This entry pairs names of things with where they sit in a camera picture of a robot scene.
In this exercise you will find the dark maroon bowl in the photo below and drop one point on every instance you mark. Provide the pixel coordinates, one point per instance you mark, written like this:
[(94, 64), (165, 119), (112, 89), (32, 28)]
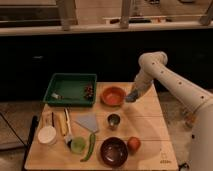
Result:
[(113, 152)]

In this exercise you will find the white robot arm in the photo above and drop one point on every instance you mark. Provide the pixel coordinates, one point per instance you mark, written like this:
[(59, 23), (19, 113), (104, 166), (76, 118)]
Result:
[(196, 99)]

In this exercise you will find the grey triangular cloth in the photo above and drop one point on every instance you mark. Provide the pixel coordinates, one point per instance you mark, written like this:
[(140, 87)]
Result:
[(88, 122)]

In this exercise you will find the green cup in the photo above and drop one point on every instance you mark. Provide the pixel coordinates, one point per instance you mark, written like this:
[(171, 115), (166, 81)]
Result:
[(78, 145)]

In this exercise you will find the yellow corn cob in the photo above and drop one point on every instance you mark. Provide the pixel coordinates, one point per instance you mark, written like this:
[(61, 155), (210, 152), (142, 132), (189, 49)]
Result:
[(62, 121)]

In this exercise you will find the small metal cup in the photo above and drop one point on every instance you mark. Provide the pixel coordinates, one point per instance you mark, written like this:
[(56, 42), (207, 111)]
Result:
[(113, 121)]

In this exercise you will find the black handled knife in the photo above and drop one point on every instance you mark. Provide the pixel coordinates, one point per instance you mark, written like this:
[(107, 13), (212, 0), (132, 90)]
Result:
[(52, 116)]

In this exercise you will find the green plastic tray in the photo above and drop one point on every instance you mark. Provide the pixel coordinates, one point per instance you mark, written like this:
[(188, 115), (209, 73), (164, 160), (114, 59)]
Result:
[(70, 85)]

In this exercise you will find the orange fruit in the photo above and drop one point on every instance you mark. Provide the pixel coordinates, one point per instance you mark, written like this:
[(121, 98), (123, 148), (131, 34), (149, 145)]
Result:
[(133, 144)]

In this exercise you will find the white round container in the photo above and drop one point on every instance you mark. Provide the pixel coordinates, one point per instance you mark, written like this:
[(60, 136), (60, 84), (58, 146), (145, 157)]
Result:
[(47, 135)]

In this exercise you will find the small metal spoon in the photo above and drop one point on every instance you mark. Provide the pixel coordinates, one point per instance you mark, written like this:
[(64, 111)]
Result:
[(57, 96)]

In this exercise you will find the red bowl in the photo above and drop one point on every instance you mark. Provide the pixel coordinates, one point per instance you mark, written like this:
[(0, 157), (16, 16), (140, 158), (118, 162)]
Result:
[(113, 96)]

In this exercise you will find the green chili pepper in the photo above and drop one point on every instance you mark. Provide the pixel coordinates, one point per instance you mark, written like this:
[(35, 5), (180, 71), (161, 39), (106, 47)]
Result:
[(92, 140)]

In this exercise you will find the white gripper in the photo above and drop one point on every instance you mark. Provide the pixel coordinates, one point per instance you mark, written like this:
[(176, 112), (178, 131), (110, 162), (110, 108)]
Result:
[(141, 85)]

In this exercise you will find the red grapes bunch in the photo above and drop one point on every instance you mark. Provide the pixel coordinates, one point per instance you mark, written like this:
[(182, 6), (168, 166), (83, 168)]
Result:
[(88, 92)]

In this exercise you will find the white handled brush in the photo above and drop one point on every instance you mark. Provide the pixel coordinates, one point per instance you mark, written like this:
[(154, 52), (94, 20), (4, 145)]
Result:
[(68, 137)]

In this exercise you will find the blue sponge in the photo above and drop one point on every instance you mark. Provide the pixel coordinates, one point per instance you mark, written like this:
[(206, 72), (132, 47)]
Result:
[(130, 98)]

